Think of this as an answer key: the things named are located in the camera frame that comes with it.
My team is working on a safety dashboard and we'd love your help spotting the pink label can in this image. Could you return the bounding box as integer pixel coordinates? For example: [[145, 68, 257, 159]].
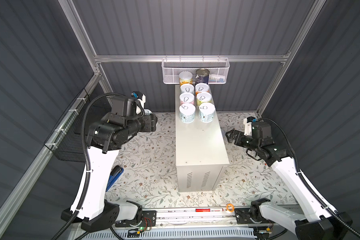
[[195, 83, 210, 95], [179, 93, 195, 105]]

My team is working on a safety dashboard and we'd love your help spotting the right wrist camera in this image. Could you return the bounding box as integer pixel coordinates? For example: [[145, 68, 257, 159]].
[[244, 117, 257, 137]]

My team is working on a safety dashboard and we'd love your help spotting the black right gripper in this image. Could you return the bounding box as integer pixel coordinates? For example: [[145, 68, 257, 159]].
[[225, 128, 258, 153]]

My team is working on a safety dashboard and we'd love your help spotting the white metal cabinet counter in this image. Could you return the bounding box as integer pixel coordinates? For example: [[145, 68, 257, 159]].
[[175, 86, 230, 193]]

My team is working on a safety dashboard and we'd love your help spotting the blue stapler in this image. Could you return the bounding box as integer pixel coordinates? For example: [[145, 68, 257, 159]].
[[106, 165, 124, 192]]

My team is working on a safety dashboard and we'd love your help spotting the orange yellow fruit can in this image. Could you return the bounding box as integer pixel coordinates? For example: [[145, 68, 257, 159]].
[[179, 71, 193, 86]]

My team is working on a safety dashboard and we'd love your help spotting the green label can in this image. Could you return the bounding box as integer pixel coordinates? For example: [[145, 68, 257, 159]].
[[196, 92, 212, 107]]

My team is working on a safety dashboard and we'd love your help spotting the can with pull tab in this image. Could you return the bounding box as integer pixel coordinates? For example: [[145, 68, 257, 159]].
[[199, 103, 216, 123]]

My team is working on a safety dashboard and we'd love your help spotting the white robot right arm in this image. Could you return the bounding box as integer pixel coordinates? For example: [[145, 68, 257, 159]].
[[226, 118, 353, 240]]

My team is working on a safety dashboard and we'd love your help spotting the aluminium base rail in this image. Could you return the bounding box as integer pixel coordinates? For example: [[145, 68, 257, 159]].
[[116, 205, 276, 228]]

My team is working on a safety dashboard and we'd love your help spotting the white top can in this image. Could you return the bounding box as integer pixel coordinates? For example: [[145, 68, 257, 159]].
[[179, 103, 196, 124]]

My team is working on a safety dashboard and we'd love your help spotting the black wire wall basket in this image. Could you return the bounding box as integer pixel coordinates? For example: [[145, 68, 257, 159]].
[[45, 86, 111, 163]]

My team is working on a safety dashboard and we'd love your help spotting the white wire mesh basket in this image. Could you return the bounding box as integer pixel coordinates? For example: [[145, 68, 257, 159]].
[[161, 57, 230, 85]]

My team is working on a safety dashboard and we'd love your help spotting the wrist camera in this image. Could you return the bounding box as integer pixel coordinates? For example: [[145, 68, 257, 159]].
[[131, 91, 146, 115], [244, 117, 257, 137]]

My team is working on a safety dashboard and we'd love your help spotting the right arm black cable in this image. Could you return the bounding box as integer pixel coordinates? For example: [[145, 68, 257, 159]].
[[256, 117, 360, 240]]

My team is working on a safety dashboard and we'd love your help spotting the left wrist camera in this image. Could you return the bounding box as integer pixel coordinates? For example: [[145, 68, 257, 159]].
[[131, 91, 146, 115]]

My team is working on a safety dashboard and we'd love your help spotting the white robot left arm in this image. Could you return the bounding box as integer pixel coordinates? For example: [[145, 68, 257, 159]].
[[53, 91, 158, 240]]

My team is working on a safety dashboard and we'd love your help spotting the light teal can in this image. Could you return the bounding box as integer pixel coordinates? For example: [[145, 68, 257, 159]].
[[180, 84, 195, 94]]

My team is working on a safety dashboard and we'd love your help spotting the dark blue tin can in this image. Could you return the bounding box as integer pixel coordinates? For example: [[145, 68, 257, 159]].
[[195, 69, 210, 85]]

